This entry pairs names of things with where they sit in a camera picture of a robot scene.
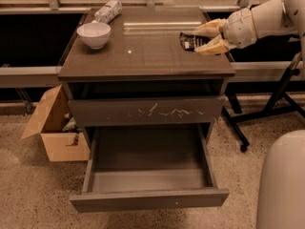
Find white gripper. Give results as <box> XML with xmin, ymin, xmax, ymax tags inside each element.
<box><xmin>193</xmin><ymin>8</ymin><xmax>257</xmax><ymax>55</ymax></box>

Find black rxbar chocolate wrapper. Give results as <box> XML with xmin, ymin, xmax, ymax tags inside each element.
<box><xmin>179</xmin><ymin>32</ymin><xmax>210</xmax><ymax>52</ymax></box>

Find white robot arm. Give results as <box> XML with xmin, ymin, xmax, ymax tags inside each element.
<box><xmin>193</xmin><ymin>0</ymin><xmax>305</xmax><ymax>229</ymax></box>

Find closed scratched top drawer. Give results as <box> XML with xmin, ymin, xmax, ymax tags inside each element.
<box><xmin>69</xmin><ymin>96</ymin><xmax>225</xmax><ymax>127</ymax></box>

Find grey drawer cabinet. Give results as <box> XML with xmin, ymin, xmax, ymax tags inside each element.
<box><xmin>57</xmin><ymin>6</ymin><xmax>236</xmax><ymax>214</ymax></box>

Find open grey middle drawer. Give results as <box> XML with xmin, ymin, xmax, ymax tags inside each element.
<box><xmin>71</xmin><ymin>124</ymin><xmax>229</xmax><ymax>213</ymax></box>

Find metal window railing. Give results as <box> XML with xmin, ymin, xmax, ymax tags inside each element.
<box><xmin>0</xmin><ymin>0</ymin><xmax>304</xmax><ymax>88</ymax></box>

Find white blue snack bag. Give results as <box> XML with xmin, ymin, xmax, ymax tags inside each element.
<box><xmin>94</xmin><ymin>0</ymin><xmax>122</xmax><ymax>24</ymax></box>

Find white ceramic bowl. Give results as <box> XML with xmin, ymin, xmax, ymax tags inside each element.
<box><xmin>76</xmin><ymin>22</ymin><xmax>112</xmax><ymax>49</ymax></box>

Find items inside cardboard box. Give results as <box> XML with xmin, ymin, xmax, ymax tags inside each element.
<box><xmin>62</xmin><ymin>113</ymin><xmax>80</xmax><ymax>146</ymax></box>

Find open cardboard box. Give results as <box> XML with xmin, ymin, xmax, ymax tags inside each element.
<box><xmin>21</xmin><ymin>86</ymin><xmax>90</xmax><ymax>161</ymax></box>

